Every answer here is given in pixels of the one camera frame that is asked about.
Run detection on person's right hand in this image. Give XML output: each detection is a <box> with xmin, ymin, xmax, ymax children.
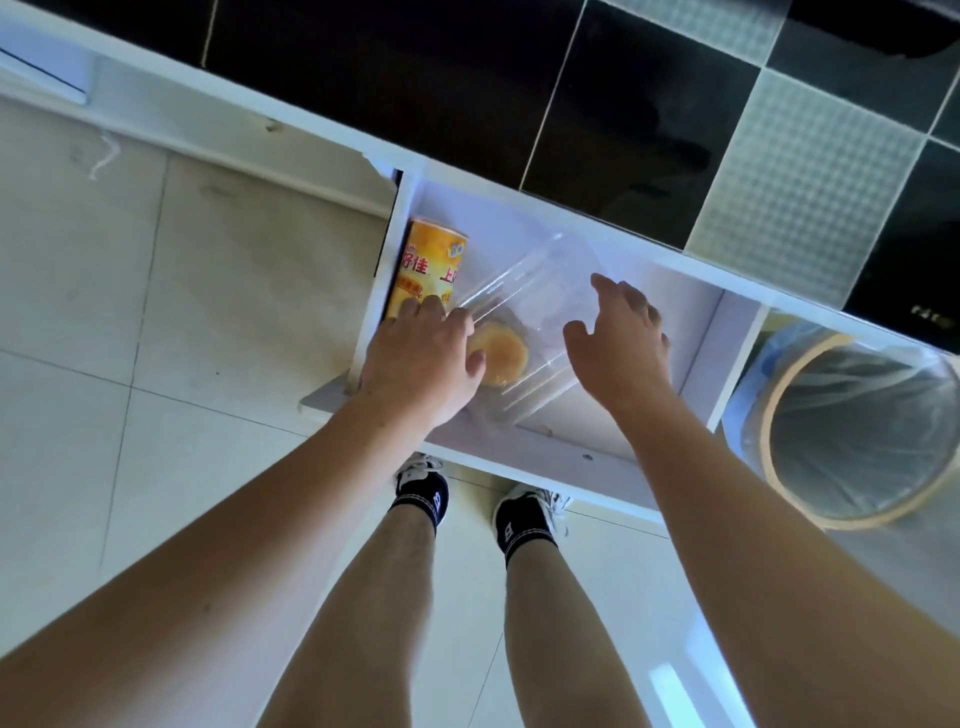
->
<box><xmin>562</xmin><ymin>273</ymin><xmax>677</xmax><ymax>418</ymax></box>

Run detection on person's left hand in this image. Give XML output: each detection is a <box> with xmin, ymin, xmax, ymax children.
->
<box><xmin>357</xmin><ymin>294</ymin><xmax>488</xmax><ymax>433</ymax></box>

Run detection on clear plastic food container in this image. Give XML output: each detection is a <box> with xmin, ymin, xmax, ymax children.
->
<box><xmin>453</xmin><ymin>232</ymin><xmax>609</xmax><ymax>426</ymax></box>

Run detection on person's right forearm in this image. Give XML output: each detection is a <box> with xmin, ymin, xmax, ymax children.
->
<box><xmin>615</xmin><ymin>384</ymin><xmax>960</xmax><ymax>728</ymax></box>

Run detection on person's left forearm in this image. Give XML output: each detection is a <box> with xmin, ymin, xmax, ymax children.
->
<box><xmin>0</xmin><ymin>388</ymin><xmax>430</xmax><ymax>728</ymax></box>

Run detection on round golden pastry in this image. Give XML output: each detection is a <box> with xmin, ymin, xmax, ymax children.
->
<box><xmin>466</xmin><ymin>321</ymin><xmax>531</xmax><ymax>390</ymax></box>

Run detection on yellow printed can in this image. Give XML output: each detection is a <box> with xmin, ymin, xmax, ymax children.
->
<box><xmin>384</xmin><ymin>217</ymin><xmax>469</xmax><ymax>321</ymax></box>

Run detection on white drawer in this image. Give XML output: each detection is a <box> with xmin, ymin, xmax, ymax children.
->
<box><xmin>300</xmin><ymin>168</ymin><xmax>771</xmax><ymax>526</ymax></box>

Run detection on white left shoe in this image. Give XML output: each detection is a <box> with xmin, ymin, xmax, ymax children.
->
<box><xmin>394</xmin><ymin>452</ymin><xmax>445</xmax><ymax>493</ymax></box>

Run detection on white shoe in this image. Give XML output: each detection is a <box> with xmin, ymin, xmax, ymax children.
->
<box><xmin>502</xmin><ymin>483</ymin><xmax>572</xmax><ymax>538</ymax></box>
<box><xmin>394</xmin><ymin>452</ymin><xmax>445</xmax><ymax>493</ymax></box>

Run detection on black left sock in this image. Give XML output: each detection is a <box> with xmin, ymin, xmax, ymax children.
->
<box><xmin>388</xmin><ymin>472</ymin><xmax>451</xmax><ymax>531</ymax></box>

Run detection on black sock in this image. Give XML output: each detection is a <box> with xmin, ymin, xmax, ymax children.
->
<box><xmin>388</xmin><ymin>472</ymin><xmax>451</xmax><ymax>531</ymax></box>
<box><xmin>492</xmin><ymin>496</ymin><xmax>560</xmax><ymax>568</ymax></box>

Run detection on white right shoe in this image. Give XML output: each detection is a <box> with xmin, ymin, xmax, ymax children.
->
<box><xmin>502</xmin><ymin>483</ymin><xmax>572</xmax><ymax>538</ymax></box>

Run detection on black right sock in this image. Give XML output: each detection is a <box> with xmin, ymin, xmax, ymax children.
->
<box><xmin>492</xmin><ymin>496</ymin><xmax>560</xmax><ymax>568</ymax></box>

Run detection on round bin with tan rim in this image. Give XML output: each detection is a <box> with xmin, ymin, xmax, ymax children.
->
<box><xmin>756</xmin><ymin>330</ymin><xmax>960</xmax><ymax>533</ymax></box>

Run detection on clear plastic bin liner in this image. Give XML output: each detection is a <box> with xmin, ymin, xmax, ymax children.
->
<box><xmin>722</xmin><ymin>311</ymin><xmax>960</xmax><ymax>526</ymax></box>

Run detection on person's right leg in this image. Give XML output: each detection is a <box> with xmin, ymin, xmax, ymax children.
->
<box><xmin>502</xmin><ymin>538</ymin><xmax>651</xmax><ymax>728</ymax></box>

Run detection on person's leg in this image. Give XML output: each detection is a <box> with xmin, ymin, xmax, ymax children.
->
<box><xmin>257</xmin><ymin>501</ymin><xmax>440</xmax><ymax>728</ymax></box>
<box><xmin>502</xmin><ymin>538</ymin><xmax>651</xmax><ymax>728</ymax></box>

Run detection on person's left leg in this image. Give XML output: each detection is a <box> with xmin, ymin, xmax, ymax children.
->
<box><xmin>257</xmin><ymin>501</ymin><xmax>440</xmax><ymax>728</ymax></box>

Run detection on white cabinet frame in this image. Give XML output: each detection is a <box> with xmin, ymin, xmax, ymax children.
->
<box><xmin>0</xmin><ymin>0</ymin><xmax>960</xmax><ymax>376</ymax></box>

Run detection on white string scrap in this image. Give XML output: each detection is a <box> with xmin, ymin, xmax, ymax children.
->
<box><xmin>87</xmin><ymin>129</ymin><xmax>123</xmax><ymax>182</ymax></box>

